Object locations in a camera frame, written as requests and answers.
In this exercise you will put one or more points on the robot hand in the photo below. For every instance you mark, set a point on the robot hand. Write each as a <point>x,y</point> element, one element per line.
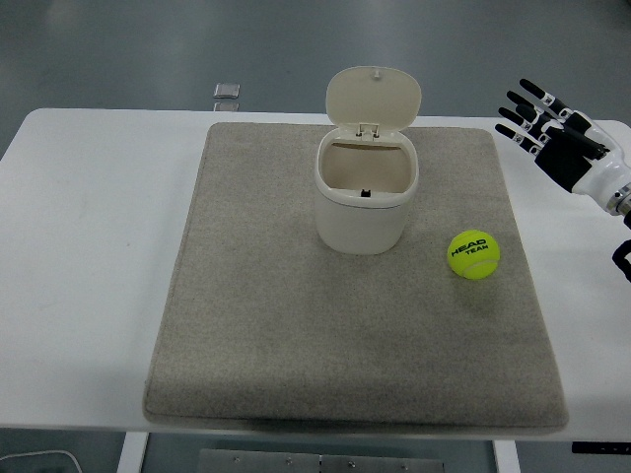
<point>562,157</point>

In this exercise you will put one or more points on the yellow tennis ball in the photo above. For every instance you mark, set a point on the yellow tennis ball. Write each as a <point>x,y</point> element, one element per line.
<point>473,256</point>

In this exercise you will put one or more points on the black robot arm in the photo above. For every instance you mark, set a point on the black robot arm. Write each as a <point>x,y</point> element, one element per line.
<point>622,202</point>

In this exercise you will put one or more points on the cream bin with flip lid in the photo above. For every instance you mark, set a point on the cream bin with flip lid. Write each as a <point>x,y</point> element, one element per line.
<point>362,222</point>

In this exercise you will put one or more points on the black table control panel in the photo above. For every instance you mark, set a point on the black table control panel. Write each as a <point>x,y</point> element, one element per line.
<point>601,448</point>

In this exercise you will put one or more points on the white table leg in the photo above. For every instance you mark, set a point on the white table leg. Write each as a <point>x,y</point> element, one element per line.
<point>132,453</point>
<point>504,458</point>

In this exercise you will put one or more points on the beige fabric mat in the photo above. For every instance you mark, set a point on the beige fabric mat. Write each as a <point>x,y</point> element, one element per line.
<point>296,320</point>

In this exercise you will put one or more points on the silver floor plate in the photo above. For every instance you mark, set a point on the silver floor plate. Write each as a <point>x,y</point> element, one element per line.
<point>227,90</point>
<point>226,106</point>

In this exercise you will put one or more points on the grey metal plate with screws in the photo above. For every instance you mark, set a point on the grey metal plate with screws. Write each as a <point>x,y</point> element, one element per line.
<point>305,463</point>

